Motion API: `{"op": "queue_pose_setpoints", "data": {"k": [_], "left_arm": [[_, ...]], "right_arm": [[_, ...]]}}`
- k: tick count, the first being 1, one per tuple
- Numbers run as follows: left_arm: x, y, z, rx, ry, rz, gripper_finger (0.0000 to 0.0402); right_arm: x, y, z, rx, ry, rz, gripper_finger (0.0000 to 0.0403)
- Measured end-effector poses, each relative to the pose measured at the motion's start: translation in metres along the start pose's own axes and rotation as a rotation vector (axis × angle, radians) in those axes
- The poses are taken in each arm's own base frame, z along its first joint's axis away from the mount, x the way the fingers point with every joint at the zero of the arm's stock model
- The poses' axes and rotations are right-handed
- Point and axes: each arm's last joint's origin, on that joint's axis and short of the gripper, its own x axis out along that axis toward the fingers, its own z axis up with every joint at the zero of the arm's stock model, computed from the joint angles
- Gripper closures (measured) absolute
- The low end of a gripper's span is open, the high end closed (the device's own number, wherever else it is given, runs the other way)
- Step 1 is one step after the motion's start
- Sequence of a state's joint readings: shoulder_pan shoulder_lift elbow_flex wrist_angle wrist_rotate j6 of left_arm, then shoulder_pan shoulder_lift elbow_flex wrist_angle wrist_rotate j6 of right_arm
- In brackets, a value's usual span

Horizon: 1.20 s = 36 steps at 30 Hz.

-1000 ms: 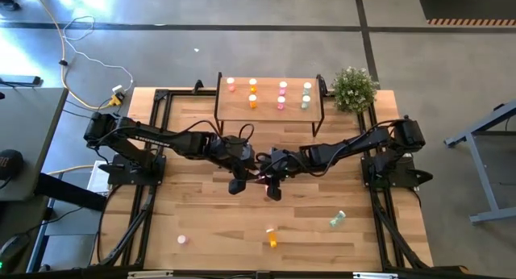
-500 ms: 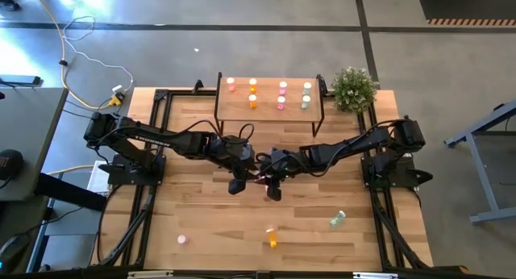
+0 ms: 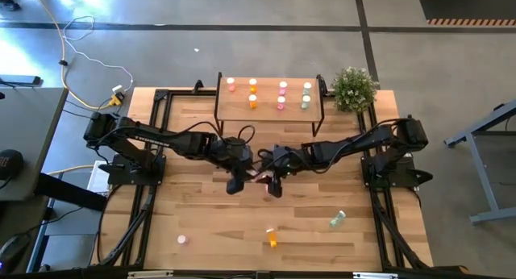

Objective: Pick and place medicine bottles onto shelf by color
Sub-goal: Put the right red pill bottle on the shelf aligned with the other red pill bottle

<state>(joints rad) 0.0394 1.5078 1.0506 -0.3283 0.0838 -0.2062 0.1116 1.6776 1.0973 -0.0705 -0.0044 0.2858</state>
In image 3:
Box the grey desk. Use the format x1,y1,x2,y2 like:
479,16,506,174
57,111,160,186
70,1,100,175
0,86,69,202

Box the potted green plant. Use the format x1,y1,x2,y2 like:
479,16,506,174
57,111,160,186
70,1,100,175
331,66,380,114

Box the black aluminium rig frame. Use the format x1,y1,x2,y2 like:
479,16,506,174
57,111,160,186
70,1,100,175
90,88,471,279

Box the black bar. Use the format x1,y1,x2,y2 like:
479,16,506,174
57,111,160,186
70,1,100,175
34,172,109,213

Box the black mat hazard stripe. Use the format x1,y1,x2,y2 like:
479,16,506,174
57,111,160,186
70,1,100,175
417,0,516,27

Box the blue metal leg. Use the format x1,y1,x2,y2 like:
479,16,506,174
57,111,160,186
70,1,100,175
26,218,52,274

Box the silver bracket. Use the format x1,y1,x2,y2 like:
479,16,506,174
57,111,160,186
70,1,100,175
352,272,399,279
127,270,174,279

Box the yellow cable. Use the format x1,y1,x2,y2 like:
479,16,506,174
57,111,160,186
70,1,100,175
46,164,98,176
30,0,124,110

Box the wooden shelf black metal frame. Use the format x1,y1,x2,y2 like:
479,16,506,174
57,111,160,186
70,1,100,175
213,72,328,138

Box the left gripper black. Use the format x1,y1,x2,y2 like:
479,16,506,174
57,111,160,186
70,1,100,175
219,139,255,195

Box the white cable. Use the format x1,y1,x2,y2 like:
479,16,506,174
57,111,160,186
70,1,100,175
62,15,136,93

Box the white box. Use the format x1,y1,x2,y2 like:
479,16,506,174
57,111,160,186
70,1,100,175
86,160,112,195

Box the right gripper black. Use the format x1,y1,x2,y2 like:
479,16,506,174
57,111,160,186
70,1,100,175
261,144,307,198

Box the dark flat device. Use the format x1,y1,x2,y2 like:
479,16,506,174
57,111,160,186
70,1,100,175
0,73,43,88

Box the grey metal table frame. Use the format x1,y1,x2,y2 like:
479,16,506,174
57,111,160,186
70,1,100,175
443,102,516,226

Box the black computer mouse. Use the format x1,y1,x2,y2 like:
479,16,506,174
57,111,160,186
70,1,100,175
0,233,32,272

